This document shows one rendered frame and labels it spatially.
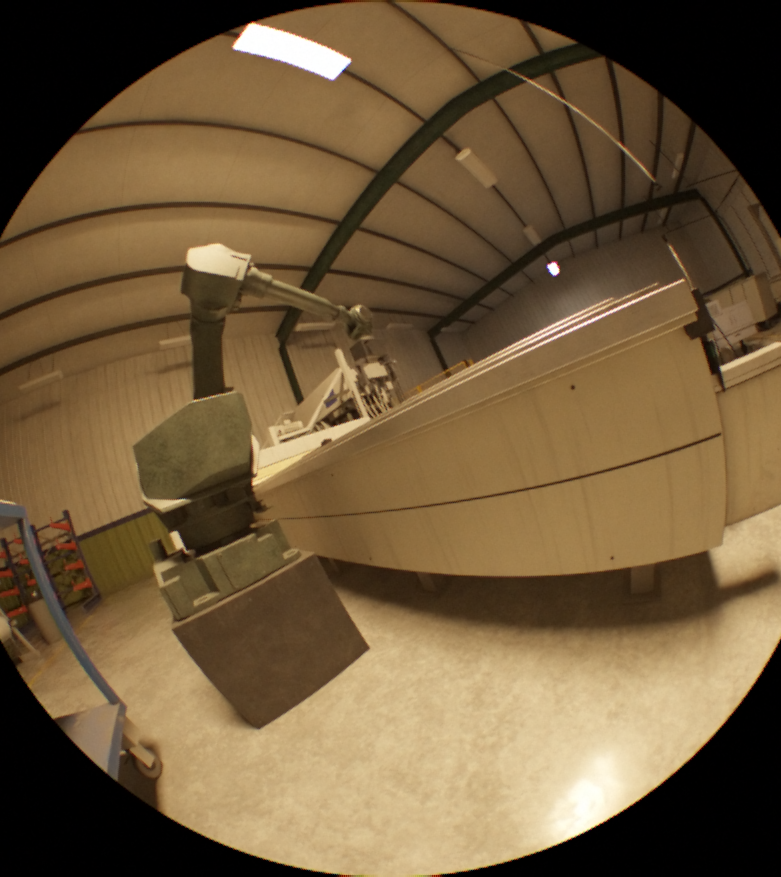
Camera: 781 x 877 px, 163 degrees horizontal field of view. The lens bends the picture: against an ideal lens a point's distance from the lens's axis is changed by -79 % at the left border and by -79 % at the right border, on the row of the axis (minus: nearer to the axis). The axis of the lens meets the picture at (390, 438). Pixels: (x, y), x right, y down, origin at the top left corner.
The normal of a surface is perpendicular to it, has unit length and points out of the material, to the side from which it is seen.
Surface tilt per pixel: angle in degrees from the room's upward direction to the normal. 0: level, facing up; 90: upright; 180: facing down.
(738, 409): 90
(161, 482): 90
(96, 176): 176
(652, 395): 90
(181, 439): 90
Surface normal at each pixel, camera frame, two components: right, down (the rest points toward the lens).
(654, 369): -0.67, 0.28
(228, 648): 0.66, -0.28
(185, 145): 0.50, 0.85
